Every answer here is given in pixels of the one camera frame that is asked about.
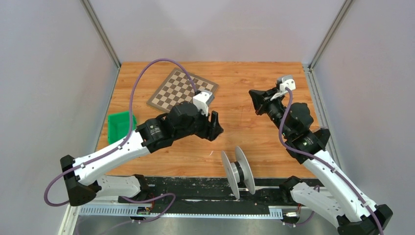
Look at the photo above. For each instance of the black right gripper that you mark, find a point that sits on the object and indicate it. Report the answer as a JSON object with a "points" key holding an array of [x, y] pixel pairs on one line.
{"points": [[261, 100]]}

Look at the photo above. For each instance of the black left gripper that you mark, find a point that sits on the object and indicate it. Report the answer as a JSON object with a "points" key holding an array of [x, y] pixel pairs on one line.
{"points": [[212, 129]]}

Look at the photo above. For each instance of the white perforated filament spool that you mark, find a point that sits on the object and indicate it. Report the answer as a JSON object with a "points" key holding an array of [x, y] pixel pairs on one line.
{"points": [[238, 172]]}

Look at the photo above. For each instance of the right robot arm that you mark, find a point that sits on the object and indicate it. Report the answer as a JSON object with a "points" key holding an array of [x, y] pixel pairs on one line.
{"points": [[348, 209]]}

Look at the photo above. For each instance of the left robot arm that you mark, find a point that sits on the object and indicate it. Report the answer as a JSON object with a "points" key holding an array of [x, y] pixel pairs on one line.
{"points": [[85, 177]]}

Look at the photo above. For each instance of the wooden chessboard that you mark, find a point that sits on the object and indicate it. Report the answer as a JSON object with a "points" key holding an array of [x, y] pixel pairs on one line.
{"points": [[175, 89]]}

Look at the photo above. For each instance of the green plastic bin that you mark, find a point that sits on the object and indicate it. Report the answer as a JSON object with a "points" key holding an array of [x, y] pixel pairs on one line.
{"points": [[118, 124]]}

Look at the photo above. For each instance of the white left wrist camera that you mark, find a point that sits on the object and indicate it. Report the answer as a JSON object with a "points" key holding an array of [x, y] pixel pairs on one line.
{"points": [[202, 101]]}

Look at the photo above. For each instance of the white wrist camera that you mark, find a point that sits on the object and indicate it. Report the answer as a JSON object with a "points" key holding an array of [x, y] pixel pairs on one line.
{"points": [[283, 83], [202, 101]]}

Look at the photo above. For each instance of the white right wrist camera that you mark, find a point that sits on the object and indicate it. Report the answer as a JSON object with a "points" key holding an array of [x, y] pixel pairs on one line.
{"points": [[283, 83]]}

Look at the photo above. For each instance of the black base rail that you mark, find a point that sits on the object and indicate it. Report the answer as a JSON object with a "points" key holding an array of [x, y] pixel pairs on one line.
{"points": [[201, 195]]}

